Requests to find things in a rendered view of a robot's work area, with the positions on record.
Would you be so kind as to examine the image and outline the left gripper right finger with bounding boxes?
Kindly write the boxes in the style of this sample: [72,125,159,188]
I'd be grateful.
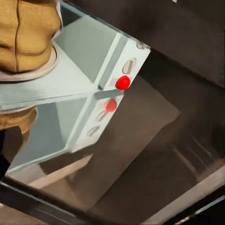
[210,124,225,162]

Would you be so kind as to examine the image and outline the microwave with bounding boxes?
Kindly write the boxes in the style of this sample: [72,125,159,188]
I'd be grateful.
[0,0,225,225]

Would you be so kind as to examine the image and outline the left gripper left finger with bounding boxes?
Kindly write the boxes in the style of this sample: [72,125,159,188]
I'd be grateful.
[0,125,24,180]

